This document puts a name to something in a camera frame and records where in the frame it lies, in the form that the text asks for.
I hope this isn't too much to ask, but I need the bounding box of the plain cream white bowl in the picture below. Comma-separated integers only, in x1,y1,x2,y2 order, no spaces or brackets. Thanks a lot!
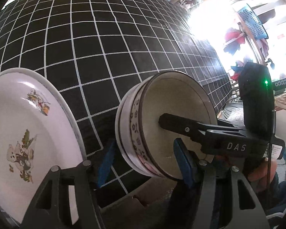
115,87,155,177

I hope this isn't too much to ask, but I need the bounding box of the floral patterned bowl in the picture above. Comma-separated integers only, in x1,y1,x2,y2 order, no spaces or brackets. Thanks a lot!
115,71,218,180

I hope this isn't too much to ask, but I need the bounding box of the person right hand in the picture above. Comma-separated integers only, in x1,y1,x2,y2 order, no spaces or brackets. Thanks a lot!
215,155,279,194

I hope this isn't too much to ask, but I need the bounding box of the blue plastic basket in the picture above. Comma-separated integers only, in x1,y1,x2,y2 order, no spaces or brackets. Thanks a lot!
237,4,269,40

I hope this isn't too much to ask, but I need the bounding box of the black white checkered tablecloth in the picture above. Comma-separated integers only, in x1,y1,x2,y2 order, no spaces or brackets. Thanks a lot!
0,0,233,208

